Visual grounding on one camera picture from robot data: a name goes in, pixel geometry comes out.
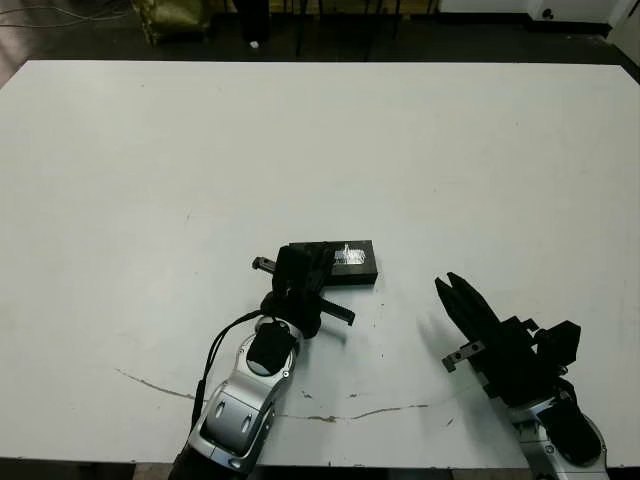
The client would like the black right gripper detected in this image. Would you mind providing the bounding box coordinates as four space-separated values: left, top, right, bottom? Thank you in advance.
434 271 569 412

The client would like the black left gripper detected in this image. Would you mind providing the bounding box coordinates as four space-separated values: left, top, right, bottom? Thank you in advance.
249 243 358 342

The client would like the black printed box lid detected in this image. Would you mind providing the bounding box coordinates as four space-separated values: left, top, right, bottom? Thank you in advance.
288 238 381 288

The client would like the black upright stand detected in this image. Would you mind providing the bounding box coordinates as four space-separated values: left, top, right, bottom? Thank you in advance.
237 0 272 44

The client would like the olive green bag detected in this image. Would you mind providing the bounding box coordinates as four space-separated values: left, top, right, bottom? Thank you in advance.
135 0 212 47

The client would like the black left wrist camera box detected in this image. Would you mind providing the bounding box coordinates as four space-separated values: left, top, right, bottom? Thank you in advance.
275 244 305 290

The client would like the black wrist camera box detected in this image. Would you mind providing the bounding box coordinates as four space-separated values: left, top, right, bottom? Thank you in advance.
535 322 583 370
275 244 305 290

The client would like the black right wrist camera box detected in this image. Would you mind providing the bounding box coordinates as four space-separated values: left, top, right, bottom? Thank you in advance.
535 322 583 370

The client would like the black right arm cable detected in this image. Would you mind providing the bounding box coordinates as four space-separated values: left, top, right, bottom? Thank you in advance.
553 373 582 407

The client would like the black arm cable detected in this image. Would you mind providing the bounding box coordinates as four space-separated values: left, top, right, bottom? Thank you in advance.
553 373 582 407
191 309 266 434

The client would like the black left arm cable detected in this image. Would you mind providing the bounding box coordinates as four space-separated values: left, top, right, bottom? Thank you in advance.
191 309 266 434

